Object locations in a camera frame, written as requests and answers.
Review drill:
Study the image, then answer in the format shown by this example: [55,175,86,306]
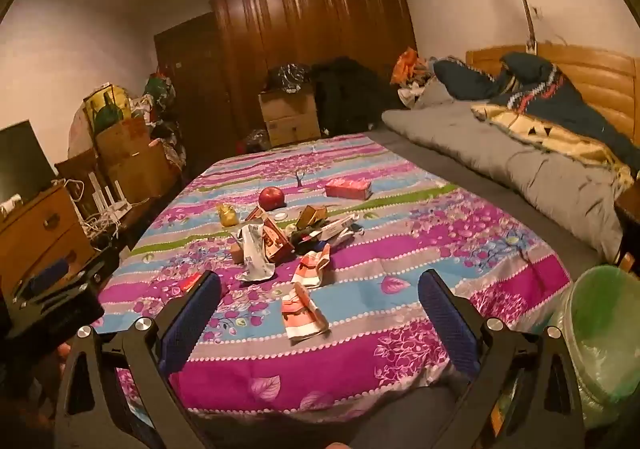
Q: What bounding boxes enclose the gold box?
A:
[296,205,328,230]

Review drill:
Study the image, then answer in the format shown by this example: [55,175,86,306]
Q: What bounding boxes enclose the red tissue box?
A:
[325,178,372,201]

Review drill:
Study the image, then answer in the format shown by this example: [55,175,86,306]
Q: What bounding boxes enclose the grey quilt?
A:
[381,79,626,260]

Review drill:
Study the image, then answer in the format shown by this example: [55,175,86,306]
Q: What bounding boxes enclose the white carton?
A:
[317,216,358,242]

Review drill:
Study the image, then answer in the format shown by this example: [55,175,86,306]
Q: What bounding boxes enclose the wooden drawer cabinet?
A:
[0,184,98,300]

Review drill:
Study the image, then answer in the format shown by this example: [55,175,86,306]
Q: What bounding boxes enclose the red cardboard box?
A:
[257,216,296,264]

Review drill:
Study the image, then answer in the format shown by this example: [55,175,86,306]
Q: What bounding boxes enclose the crumpled white paper bag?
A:
[235,223,276,282]

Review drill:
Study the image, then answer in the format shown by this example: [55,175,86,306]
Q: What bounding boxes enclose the dark grey bed sheet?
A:
[367,126,603,265]

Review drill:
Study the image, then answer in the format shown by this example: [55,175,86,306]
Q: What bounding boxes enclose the white router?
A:
[87,174,132,225]

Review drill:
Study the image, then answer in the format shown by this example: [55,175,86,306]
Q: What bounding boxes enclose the orange bag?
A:
[390,48,426,85]

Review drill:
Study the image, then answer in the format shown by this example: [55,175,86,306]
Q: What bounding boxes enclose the black packet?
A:
[290,229,331,255]

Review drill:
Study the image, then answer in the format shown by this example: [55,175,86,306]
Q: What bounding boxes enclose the yellow patterned blanket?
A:
[470,102,636,185]

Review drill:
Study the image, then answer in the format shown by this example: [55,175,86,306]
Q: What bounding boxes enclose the large wooden wardrobe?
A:
[209,0,418,140]

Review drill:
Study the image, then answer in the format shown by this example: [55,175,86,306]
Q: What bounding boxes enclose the light clothes pile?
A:
[397,56,441,110]

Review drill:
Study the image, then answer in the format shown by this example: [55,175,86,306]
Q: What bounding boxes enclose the brown cardboard box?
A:
[258,90,318,123]
[265,116,322,147]

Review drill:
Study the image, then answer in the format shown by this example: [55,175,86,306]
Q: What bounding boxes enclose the small dark shiny bag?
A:
[237,129,271,155]

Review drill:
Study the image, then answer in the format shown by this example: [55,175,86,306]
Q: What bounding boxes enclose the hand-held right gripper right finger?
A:
[417,269,586,449]

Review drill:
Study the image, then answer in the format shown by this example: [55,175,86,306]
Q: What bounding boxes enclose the black clothes pile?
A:
[310,56,396,137]

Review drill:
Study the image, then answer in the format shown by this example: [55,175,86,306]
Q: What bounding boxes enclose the shiny black bag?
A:
[267,63,313,95]

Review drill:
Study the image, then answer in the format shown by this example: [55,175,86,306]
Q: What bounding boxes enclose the green plastic bowl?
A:
[545,265,640,432]

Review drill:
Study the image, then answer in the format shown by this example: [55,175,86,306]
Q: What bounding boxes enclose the yellow green bag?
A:
[82,84,133,132]

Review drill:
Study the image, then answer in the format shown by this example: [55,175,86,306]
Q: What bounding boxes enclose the red apple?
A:
[258,186,286,211]

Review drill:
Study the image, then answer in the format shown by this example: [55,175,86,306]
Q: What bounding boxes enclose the floral striped bedsheet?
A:
[97,132,573,412]

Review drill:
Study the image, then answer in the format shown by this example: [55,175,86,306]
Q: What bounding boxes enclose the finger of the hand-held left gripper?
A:
[4,279,107,341]
[15,256,98,302]

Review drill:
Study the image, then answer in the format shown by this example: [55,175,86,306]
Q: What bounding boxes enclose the pink patterned cloth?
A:
[65,104,98,162]

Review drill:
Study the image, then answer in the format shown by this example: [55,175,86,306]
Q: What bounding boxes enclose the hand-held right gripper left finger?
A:
[54,270,223,449]

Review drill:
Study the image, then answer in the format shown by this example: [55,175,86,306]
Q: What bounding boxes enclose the dark blue patterned blanket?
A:
[432,52,640,170]

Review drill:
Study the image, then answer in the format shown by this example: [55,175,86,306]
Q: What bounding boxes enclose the white cables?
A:
[80,209,126,242]

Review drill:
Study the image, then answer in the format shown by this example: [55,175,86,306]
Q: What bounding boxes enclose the black monitor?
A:
[0,120,57,207]

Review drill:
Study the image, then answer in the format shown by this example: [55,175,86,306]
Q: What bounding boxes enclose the large cardboard box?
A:
[95,116,151,165]
[107,142,176,202]

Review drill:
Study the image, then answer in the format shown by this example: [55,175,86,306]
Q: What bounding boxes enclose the colourful bag pile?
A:
[142,72,176,125]

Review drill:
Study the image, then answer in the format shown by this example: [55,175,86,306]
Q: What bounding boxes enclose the wooden headboard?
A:
[465,43,640,130]

